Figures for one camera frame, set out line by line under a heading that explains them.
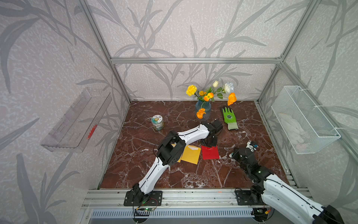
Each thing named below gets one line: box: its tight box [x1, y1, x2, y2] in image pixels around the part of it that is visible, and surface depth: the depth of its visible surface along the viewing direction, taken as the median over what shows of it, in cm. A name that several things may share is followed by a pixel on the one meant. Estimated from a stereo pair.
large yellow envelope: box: [177, 144, 202, 165], surface depth 91 cm
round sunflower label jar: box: [151, 114, 165, 131], surface depth 101 cm
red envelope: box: [201, 145, 220, 161], surface depth 92 cm
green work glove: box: [221, 106, 239, 131], surface depth 110 cm
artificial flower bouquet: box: [185, 80, 237, 119], surface depth 84 cm
